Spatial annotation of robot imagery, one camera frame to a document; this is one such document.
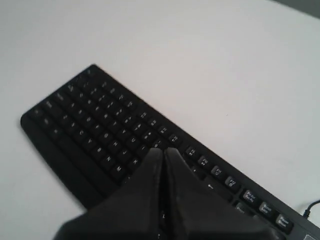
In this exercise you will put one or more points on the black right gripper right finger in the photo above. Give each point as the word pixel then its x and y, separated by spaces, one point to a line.
pixel 196 212

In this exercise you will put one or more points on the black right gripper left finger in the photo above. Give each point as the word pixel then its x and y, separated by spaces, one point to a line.
pixel 131 213

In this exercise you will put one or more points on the black Acer keyboard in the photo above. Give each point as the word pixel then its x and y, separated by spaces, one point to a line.
pixel 93 132

